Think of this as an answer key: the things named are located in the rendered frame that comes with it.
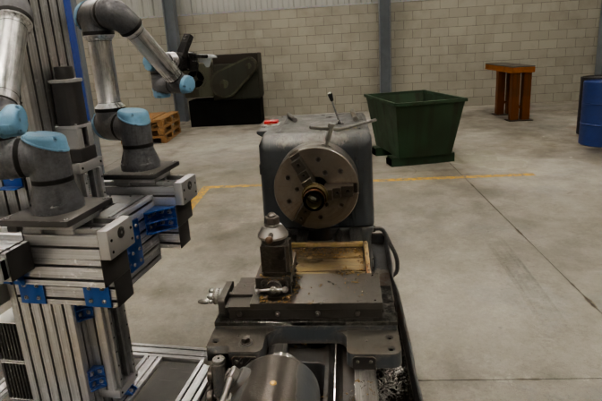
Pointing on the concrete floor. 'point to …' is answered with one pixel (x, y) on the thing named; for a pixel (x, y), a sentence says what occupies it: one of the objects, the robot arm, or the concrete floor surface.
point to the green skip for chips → (415, 125)
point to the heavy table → (512, 89)
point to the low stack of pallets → (160, 128)
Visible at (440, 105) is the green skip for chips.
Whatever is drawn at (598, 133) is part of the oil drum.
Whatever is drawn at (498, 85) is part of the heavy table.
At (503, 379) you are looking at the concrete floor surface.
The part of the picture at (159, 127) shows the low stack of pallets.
